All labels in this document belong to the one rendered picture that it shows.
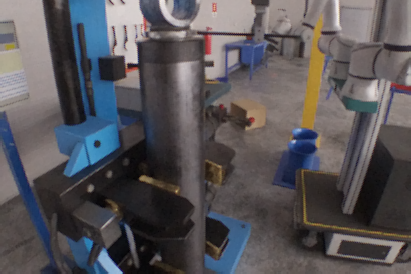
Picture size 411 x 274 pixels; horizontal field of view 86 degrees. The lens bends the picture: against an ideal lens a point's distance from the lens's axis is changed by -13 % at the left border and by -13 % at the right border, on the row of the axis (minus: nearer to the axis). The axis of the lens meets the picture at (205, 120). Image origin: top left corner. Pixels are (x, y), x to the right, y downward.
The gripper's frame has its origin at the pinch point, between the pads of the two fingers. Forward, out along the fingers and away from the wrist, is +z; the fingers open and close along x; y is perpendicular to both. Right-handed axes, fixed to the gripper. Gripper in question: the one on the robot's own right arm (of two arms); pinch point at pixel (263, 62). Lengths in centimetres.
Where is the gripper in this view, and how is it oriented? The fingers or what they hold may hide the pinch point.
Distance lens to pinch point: 182.7
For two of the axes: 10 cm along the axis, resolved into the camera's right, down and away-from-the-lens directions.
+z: -4.1, 8.6, 3.0
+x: 1.3, -2.8, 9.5
